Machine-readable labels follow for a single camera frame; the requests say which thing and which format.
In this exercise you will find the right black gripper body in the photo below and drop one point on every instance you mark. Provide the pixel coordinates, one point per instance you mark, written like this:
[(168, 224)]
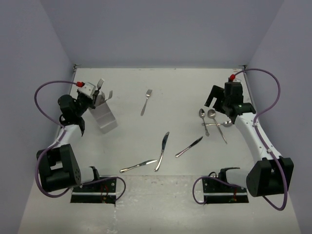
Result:
[(226, 100)]

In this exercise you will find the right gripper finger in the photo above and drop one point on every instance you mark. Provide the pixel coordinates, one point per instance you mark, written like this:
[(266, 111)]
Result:
[(216, 92), (218, 105)]

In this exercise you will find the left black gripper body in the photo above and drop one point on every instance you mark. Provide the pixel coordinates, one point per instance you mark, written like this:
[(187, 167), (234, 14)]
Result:
[(83, 104)]

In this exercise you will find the steel fork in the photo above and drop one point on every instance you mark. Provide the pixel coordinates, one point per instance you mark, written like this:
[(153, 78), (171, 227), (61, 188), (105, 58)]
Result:
[(148, 94), (99, 86), (109, 96)]

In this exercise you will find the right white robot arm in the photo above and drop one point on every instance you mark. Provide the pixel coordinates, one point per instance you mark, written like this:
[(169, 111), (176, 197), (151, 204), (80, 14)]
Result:
[(271, 173)]

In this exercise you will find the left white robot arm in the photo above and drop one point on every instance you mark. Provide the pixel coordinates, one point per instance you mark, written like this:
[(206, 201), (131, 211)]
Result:
[(57, 167)]

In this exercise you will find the large steel spoon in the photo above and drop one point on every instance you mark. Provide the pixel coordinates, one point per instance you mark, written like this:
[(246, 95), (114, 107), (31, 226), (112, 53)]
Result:
[(212, 114)]

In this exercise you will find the small ornate steel spoon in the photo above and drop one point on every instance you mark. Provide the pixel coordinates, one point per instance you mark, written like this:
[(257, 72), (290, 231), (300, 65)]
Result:
[(202, 116)]

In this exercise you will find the crosswise steel spoon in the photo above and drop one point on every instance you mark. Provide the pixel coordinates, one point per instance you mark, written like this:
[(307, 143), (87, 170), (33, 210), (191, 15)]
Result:
[(225, 124)]

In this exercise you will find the clear plastic utensil container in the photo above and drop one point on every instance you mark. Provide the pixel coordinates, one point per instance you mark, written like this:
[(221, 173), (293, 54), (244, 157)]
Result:
[(103, 115)]

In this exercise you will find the steel knife right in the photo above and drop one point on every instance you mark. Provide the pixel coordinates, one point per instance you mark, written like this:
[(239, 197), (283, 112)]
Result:
[(189, 147)]

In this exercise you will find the steel knife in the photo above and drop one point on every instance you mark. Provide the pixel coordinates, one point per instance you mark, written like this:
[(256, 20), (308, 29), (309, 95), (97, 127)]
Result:
[(189, 147), (164, 141), (138, 165)]

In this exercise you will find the steel knife centre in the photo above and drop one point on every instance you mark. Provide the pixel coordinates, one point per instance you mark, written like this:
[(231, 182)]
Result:
[(164, 141)]

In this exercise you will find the steel knife lower left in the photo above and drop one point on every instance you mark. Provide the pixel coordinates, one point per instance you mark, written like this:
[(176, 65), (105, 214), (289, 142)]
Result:
[(138, 165)]

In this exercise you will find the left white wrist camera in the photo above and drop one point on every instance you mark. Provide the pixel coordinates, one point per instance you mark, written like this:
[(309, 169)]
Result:
[(87, 89)]

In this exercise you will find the left corner metal bracket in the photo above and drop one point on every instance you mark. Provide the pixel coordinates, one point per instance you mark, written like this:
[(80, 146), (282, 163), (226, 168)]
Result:
[(76, 66)]

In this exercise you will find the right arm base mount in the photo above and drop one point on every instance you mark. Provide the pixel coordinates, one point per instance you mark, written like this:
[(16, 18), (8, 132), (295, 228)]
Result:
[(217, 189)]

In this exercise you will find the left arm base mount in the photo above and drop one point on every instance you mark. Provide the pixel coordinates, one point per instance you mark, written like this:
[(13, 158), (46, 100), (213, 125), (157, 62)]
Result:
[(108, 191)]

